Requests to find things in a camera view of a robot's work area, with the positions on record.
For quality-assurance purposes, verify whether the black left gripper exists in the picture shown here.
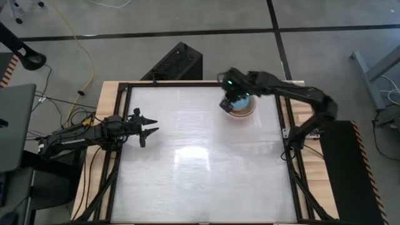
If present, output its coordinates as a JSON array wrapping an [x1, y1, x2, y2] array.
[[124, 107, 160, 148]]

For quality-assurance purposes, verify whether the blue bowl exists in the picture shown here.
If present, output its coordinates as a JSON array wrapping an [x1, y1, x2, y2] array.
[[232, 96, 251, 111]]

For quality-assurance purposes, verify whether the pale pink bowl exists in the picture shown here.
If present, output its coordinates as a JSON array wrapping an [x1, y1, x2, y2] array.
[[222, 94, 258, 121]]

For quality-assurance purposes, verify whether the black computer tower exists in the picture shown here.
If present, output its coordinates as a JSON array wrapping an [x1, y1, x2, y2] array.
[[140, 41, 204, 82]]

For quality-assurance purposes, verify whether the grey laptop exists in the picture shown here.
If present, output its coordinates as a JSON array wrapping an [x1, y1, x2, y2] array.
[[0, 83, 37, 174]]

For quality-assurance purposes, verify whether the black stand leg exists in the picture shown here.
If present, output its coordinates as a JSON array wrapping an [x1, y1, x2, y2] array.
[[0, 21, 48, 71]]

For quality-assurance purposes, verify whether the black case orange striped edge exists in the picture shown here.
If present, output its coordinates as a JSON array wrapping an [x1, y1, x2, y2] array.
[[318, 119, 390, 225]]

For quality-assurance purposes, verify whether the grey desk leg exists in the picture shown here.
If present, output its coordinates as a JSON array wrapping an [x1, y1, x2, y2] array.
[[349, 46, 400, 112]]

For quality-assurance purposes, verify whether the orange striped black panel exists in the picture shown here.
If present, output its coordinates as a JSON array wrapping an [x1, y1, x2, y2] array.
[[0, 52, 20, 89]]

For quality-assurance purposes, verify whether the black table frame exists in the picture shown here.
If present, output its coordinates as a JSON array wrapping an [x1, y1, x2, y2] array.
[[69, 81, 338, 225]]

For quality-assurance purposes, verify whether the yellow cable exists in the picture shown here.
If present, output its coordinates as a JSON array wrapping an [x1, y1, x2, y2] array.
[[49, 0, 96, 126]]

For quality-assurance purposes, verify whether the black floor cable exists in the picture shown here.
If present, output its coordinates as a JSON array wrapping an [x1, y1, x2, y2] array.
[[26, 63, 98, 139], [371, 105, 400, 162]]

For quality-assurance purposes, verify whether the white cable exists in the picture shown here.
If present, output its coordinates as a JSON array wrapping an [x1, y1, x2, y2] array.
[[88, 0, 133, 9], [379, 74, 400, 106]]

